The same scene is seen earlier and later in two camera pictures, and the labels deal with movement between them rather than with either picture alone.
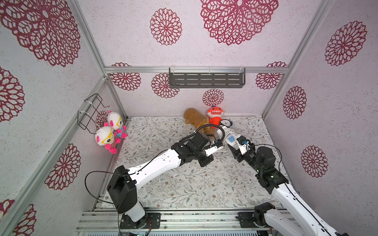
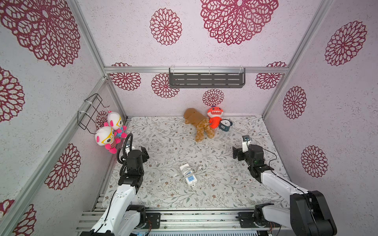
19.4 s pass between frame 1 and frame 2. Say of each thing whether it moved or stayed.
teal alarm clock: stayed
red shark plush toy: stayed
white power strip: moved
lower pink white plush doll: stayed
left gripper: moved
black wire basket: stayed
